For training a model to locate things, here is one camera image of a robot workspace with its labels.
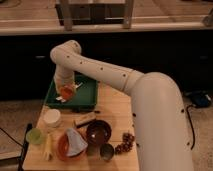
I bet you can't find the orange plate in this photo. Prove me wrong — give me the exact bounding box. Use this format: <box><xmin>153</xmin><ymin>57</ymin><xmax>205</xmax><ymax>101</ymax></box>
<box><xmin>56</xmin><ymin>134</ymin><xmax>86</xmax><ymax>162</ymax></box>

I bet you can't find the wooden chair frame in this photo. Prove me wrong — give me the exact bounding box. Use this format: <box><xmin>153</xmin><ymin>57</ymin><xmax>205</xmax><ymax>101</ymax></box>
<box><xmin>55</xmin><ymin>0</ymin><xmax>134</xmax><ymax>31</ymax></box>

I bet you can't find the white paper cup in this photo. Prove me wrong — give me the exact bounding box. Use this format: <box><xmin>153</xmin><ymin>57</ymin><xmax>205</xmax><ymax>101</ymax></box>
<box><xmin>43</xmin><ymin>109</ymin><xmax>61</xmax><ymax>128</ymax></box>

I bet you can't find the dark brown bowl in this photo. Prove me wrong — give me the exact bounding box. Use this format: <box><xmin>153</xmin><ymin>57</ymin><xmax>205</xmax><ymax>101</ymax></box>
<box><xmin>86</xmin><ymin>120</ymin><xmax>112</xmax><ymax>146</ymax></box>

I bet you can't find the grey blue cloth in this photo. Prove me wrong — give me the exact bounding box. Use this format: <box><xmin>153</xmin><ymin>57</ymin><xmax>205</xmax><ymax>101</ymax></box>
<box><xmin>66</xmin><ymin>128</ymin><xmax>88</xmax><ymax>157</ymax></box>

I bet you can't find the green plastic cup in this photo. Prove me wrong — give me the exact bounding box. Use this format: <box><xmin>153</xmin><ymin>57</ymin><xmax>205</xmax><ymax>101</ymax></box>
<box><xmin>26</xmin><ymin>128</ymin><xmax>44</xmax><ymax>145</ymax></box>

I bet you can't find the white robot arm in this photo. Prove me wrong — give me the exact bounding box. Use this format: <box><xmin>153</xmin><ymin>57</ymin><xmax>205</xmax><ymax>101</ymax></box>
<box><xmin>50</xmin><ymin>40</ymin><xmax>194</xmax><ymax>171</ymax></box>

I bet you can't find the black cable on floor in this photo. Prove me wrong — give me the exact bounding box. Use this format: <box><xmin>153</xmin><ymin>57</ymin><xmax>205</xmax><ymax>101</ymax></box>
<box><xmin>185</xmin><ymin>103</ymin><xmax>198</xmax><ymax>150</ymax></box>

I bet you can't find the green plastic tray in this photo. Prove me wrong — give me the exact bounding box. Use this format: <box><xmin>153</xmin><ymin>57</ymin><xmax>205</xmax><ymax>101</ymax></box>
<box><xmin>45</xmin><ymin>74</ymin><xmax>98</xmax><ymax>111</ymax></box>

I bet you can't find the bunch of red grapes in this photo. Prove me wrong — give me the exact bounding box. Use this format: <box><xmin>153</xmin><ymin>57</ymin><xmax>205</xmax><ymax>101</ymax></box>
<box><xmin>115</xmin><ymin>132</ymin><xmax>135</xmax><ymax>154</ymax></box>

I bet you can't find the dark blue floor device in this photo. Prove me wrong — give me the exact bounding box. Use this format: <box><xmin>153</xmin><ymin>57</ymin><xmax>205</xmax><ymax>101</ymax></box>
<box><xmin>189</xmin><ymin>92</ymin><xmax>212</xmax><ymax>108</ymax></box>

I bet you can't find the small dark metal cup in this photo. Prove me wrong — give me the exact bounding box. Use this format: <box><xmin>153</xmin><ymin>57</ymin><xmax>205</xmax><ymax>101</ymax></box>
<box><xmin>100</xmin><ymin>143</ymin><xmax>114</xmax><ymax>161</ymax></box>

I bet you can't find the knife with wooden handle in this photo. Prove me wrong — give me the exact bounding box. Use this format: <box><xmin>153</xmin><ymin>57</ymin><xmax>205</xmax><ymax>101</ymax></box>
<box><xmin>74</xmin><ymin>113</ymin><xmax>96</xmax><ymax>128</ymax></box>

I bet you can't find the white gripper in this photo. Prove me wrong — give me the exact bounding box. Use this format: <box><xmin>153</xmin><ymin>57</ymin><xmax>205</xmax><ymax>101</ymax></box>
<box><xmin>54</xmin><ymin>75</ymin><xmax>83</xmax><ymax>102</ymax></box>

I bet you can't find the orange red apple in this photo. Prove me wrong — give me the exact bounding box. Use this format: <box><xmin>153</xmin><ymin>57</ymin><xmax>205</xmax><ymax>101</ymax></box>
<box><xmin>60</xmin><ymin>87</ymin><xmax>75</xmax><ymax>100</ymax></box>

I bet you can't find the yellow banana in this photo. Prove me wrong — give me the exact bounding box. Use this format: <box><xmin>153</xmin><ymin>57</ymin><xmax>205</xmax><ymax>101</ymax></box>
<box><xmin>44</xmin><ymin>134</ymin><xmax>53</xmax><ymax>161</ymax></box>

